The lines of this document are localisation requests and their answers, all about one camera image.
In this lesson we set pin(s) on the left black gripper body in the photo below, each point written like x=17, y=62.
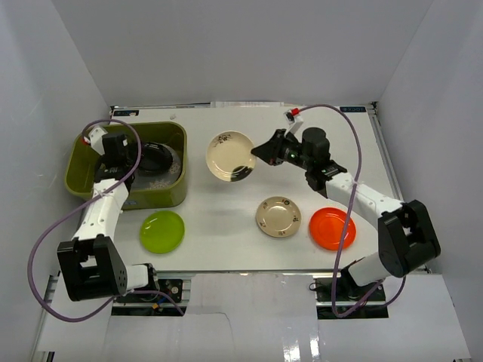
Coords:
x=152, y=157

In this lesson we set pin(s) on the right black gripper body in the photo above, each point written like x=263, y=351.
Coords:
x=290, y=151

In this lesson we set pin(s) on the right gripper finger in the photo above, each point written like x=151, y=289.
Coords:
x=266, y=153
x=273, y=143

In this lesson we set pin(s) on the glossy black round plate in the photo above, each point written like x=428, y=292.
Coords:
x=156, y=159

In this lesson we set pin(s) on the cream bowl with dark patch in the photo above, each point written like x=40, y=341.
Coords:
x=229, y=157

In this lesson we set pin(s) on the cream plate with red marks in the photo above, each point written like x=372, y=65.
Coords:
x=278, y=217

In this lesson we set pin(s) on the lime green round plate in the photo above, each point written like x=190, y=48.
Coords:
x=162, y=232

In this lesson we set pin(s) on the orange round plate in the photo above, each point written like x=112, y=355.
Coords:
x=326, y=227

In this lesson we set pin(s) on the grey deer snowflake plate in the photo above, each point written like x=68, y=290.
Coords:
x=161, y=181

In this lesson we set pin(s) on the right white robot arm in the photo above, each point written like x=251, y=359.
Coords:
x=406, y=238

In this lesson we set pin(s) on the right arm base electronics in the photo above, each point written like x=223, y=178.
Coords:
x=346, y=297

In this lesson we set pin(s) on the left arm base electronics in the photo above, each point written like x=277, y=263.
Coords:
x=162, y=299

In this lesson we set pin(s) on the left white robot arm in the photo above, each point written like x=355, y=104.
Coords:
x=91, y=266

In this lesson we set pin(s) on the olive green plastic bin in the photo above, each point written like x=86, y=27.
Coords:
x=79, y=177

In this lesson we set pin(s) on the blue label sticker left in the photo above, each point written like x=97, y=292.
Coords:
x=125, y=113

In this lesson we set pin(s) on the blue label sticker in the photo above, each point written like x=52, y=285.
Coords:
x=125, y=113
x=353, y=109

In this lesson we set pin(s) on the blue label sticker right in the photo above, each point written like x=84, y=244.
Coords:
x=353, y=109

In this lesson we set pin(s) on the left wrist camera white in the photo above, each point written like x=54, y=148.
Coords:
x=94, y=139

